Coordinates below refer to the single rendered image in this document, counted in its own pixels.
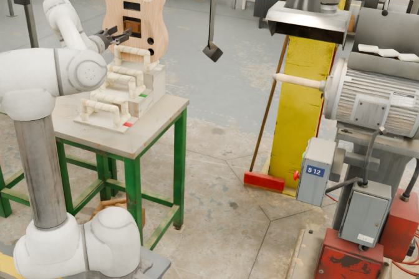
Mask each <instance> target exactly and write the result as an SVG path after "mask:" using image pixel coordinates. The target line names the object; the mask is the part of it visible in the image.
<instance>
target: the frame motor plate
mask: <svg viewBox="0 0 419 279"><path fill-rule="evenodd" d="M371 137H372V136H371V135H366V134H363V133H358V132H354V131H349V130H346V129H342V128H339V129H338V132H337V136H336V139H338V140H343V141H348V142H351V143H355V144H361V145H364V146H369V143H370V140H371ZM373 148H377V149H381V150H384V151H389V152H393V153H397V154H402V155H405V156H410V157H413V158H418V159H419V139H412V138H410V137H407V136H403V142H402V143H401V142H398V141H392V140H389V139H384V138H379V137H376V139H375V141H374V144H373Z"/></svg>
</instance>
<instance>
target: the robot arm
mask: <svg viewBox="0 0 419 279"><path fill-rule="evenodd" d="M43 8H44V14H45V15H46V19H47V21H48V23H49V25H50V27H51V29H52V31H53V32H54V34H55V35H56V36H57V37H58V39H59V41H60V44H61V46H62V48H61V49H47V48H33V49H19V50H10V51H6V52H1V53H0V104H1V106H2V107H3V108H4V111H5V112H6V114H7V115H8V116H9V117H11V118H12V119H13V123H14V129H15V132H16V138H17V144H18V148H19V154H20V157H21V163H22V167H23V171H24V177H25V180H26V186H27V192H28V196H29V202H30V205H31V211H32V218H33V220H32V221H31V223H30V224H29V225H28V227H27V229H26V235H24V236H22V237H21V238H20V239H19V240H18V242H17V243H16V246H15V248H14V264H15V268H16V271H17V272H18V274H19V275H21V276H23V277H24V278H27V279H56V278H62V277H67V276H71V275H75V274H78V273H82V272H85V273H84V276H85V279H149V278H148V277H147V276H145V275H144V273H145V272H146V271H147V270H149V269H151V267H152V266H153V262H152V261H151V260H149V259H145V258H143V257H141V256H140V233H139V230H138V227H137V224H136V222H135V220H134V218H133V217H132V215H131V214H130V213H129V211H127V210H126V209H123V208H121V207H108V208H106V209H103V210H101V211H100V212H99V213H97V214H96V215H95V216H94V217H93V219H92V220H90V221H88V222H87V223H85V224H82V225H78V224H77V222H76V220H75V218H74V216H72V215H71V214H69V213H68V212H67V211H66V206H65V198H64V190H63V186H62V178H61V173H60V166H59V158H58V154H57V146H56V141H55V133H54V125H53V121H52V111H53V109H54V107H55V101H56V97H61V96H66V95H73V94H76V93H82V92H90V91H93V90H96V89H98V88H99V87H100V86H101V85H102V84H103V83H104V81H105V79H106V78H107V64H106V62H105V60H104V58H103V57H102V56H101V55H102V54H103V53H104V51H105V50H107V49H108V47H109V45H112V44H116V45H119V44H121V43H122V42H125V41H127V40H129V35H131V34H132V28H129V29H127V30H125V31H123V34H118V35H113V34H114V33H116V32H118V29H117V26H113V27H111V28H110V29H109V30H108V28H105V30H103V29H102V30H100V31H98V32H97V33H96V34H94V35H91V36H89V37H87V36H86V35H85V33H84V31H83V29H82V26H81V23H80V19H79V17H78V15H77V13H76V11H75V9H74V8H73V6H72V5H71V3H70V2H69V0H44V2H43ZM108 35H109V36H108Z"/></svg>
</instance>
